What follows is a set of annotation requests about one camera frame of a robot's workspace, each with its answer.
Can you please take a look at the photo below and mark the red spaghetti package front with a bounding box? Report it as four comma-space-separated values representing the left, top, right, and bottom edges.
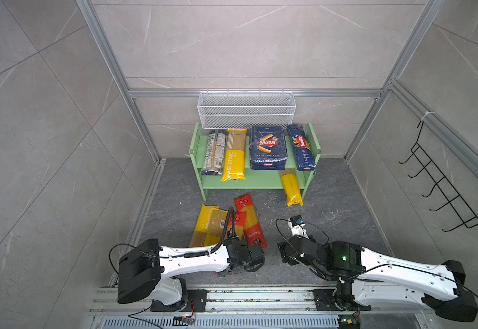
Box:
229, 212, 247, 240

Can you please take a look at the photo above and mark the clear brown spaghetti package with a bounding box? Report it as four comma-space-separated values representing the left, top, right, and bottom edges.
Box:
201, 130, 227, 175

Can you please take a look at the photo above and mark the blue Barilla spaghetti box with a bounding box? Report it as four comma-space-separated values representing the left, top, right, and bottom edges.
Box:
287, 125, 316, 171

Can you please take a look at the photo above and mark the blue Barilla pasta bag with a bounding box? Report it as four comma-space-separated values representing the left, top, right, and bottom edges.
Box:
249, 126, 288, 171

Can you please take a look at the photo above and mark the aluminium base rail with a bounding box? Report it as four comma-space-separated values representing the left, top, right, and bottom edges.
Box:
86, 286, 422, 315

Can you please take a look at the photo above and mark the black wire hook rack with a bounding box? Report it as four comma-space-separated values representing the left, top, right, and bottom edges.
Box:
398, 121, 478, 232

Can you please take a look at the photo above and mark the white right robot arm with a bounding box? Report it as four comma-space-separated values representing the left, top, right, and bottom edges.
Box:
278, 234, 478, 323

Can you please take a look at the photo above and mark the white wire mesh basket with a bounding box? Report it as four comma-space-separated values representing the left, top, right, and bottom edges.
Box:
197, 91, 297, 130

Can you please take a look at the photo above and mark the yellow Pastatime spaghetti package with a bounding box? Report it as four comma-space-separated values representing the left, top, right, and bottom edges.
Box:
221, 128, 247, 182

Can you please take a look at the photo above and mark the red spaghetti package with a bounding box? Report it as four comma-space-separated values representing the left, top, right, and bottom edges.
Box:
234, 194, 267, 249
229, 212, 247, 240

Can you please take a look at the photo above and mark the black corrugated cable conduit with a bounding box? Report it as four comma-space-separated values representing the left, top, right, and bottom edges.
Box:
181, 206, 236, 260

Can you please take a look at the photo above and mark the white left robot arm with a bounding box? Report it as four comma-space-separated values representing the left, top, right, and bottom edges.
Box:
117, 237, 265, 308

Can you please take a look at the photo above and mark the green two-tier shelf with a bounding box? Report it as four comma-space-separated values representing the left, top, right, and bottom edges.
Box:
189, 123, 321, 201

